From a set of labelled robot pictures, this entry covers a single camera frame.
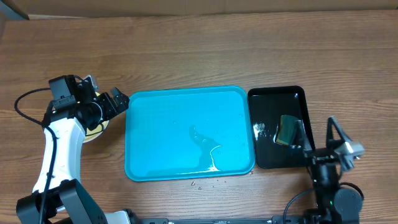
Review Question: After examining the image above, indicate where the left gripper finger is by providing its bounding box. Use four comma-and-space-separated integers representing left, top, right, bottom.
83, 75, 99, 91
111, 87, 129, 114

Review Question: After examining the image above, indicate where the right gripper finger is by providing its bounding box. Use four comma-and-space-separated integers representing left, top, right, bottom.
326, 116, 352, 149
294, 120, 313, 154

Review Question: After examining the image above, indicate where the yellow-green plate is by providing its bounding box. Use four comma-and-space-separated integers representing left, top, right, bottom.
82, 91, 110, 139

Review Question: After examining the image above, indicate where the green and yellow sponge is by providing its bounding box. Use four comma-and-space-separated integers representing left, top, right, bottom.
275, 114, 299, 146

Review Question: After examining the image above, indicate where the white plate with red smear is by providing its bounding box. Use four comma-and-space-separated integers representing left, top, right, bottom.
81, 124, 109, 144

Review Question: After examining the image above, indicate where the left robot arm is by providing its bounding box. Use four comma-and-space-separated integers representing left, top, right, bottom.
16, 75, 135, 223

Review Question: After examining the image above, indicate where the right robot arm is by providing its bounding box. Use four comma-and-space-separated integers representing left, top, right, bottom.
283, 116, 365, 223

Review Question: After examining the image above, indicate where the black plastic tray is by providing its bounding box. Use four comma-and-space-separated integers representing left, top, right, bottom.
248, 86, 315, 169

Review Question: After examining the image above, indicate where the blue plastic tray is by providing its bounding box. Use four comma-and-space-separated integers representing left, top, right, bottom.
124, 86, 255, 182

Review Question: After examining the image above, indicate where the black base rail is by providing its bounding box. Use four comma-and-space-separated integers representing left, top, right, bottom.
124, 210, 361, 224

